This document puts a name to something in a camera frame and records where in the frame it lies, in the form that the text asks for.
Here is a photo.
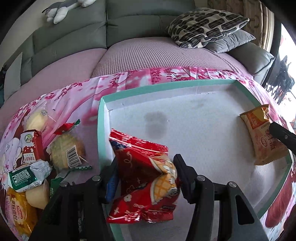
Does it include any small red candy wrapper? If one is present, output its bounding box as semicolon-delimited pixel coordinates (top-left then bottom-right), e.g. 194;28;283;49
54;119;80;135

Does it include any grey pillow right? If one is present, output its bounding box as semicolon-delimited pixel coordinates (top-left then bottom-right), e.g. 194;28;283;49
205;30;256;54

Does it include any clear bread bun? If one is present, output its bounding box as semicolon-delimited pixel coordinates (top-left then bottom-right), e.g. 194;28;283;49
23;108;52;132

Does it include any black white patterned pillow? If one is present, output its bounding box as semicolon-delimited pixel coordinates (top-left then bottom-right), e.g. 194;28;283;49
166;8;249;49

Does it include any red snack packet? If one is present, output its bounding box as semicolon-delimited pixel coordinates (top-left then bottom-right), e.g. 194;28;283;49
107;129;180;224

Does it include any pink cartoon tablecloth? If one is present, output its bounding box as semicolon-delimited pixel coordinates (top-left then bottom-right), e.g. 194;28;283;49
1;66;286;240

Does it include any grey leather sofa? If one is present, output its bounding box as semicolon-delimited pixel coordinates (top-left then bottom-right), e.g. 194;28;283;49
0;0;276;107

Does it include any dark green snack packet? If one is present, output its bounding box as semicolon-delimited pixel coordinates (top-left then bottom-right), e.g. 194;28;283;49
50;177;64;198

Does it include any pale yellow bun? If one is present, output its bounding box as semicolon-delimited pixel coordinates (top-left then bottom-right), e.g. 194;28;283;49
26;179;50;210

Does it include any yellow bread packet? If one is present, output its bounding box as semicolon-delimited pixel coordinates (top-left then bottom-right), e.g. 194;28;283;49
5;187;38;237

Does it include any light grey pillow left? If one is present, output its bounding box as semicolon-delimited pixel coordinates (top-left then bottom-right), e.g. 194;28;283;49
4;52;23;101

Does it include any red white milk biscuit packet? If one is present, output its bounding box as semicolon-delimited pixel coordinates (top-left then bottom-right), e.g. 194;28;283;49
20;130;46;165

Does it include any orange swiss roll packet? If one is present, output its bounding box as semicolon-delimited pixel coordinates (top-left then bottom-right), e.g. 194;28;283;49
240;104;288;166

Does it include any teal white tray box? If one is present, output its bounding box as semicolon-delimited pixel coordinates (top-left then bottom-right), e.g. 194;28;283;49
97;79;293;241

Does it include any grey white plush toy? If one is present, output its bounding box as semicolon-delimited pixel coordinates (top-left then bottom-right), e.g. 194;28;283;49
42;0;96;24

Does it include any pink sofa seat cover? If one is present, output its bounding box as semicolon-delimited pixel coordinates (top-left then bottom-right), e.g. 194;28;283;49
0;37;255;130

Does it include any round biscuit clear packet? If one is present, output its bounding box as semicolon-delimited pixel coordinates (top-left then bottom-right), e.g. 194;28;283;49
49;129;89;173

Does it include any green white walnut cake packet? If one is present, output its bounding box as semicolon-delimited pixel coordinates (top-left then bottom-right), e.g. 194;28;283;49
8;160;52;193

